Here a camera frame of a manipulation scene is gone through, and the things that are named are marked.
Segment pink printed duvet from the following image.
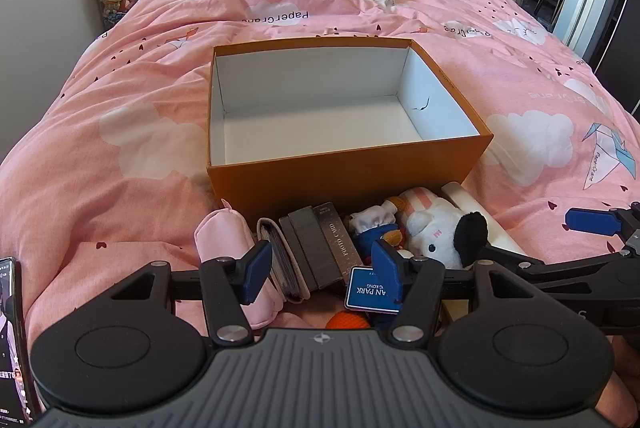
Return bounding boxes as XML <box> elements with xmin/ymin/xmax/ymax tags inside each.
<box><xmin>0</xmin><ymin>0</ymin><xmax>640</xmax><ymax>428</ymax></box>

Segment grey card box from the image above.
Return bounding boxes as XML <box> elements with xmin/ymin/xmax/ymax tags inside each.
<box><xmin>279</xmin><ymin>207</ymin><xmax>346</xmax><ymax>291</ymax></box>

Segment pink fabric pouch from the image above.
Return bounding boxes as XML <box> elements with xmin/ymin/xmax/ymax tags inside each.
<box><xmin>194</xmin><ymin>200</ymin><xmax>284</xmax><ymax>329</ymax></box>

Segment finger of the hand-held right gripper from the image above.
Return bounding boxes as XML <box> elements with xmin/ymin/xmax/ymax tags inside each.
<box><xmin>475</xmin><ymin>245</ymin><xmax>621</xmax><ymax>296</ymax></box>
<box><xmin>564</xmin><ymin>202</ymin><xmax>640</xmax><ymax>255</ymax></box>

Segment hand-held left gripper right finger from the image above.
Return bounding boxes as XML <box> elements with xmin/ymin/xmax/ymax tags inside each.
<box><xmin>371</xmin><ymin>239</ymin><xmax>547</xmax><ymax>345</ymax></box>

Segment orange ball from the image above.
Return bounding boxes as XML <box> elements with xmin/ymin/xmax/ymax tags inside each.
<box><xmin>325</xmin><ymin>309</ymin><xmax>372</xmax><ymax>331</ymax></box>

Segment white paper roll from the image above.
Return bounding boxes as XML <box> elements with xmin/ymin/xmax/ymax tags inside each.
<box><xmin>440</xmin><ymin>180</ymin><xmax>527</xmax><ymax>259</ymax></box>

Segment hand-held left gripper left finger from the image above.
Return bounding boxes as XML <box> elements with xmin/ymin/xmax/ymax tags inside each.
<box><xmin>107</xmin><ymin>239</ymin><xmax>275</xmax><ymax>348</ymax></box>

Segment dark wardrobe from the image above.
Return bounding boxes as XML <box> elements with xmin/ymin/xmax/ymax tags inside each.
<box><xmin>587</xmin><ymin>0</ymin><xmax>640</xmax><ymax>119</ymax></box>

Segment orange cardboard box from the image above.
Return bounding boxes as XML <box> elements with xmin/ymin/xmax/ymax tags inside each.
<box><xmin>206</xmin><ymin>37</ymin><xmax>495</xmax><ymax>221</ymax></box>

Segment black smartphone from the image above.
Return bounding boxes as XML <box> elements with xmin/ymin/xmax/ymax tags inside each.
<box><xmin>0</xmin><ymin>257</ymin><xmax>42</xmax><ymax>424</ymax></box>

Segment blue hang tag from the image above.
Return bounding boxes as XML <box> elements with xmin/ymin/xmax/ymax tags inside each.
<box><xmin>344</xmin><ymin>265</ymin><xmax>403</xmax><ymax>313</ymax></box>

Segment pink card wallet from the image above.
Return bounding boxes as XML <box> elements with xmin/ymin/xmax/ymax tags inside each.
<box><xmin>256</xmin><ymin>217</ymin><xmax>313</xmax><ymax>303</ymax></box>

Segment tiger plush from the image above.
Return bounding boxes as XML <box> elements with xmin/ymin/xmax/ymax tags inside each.
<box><xmin>347</xmin><ymin>195</ymin><xmax>408</xmax><ymax>259</ymax></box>

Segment white plush toy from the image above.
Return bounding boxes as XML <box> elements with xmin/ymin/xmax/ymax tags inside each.
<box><xmin>397</xmin><ymin>188</ymin><xmax>490</xmax><ymax>270</ymax></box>

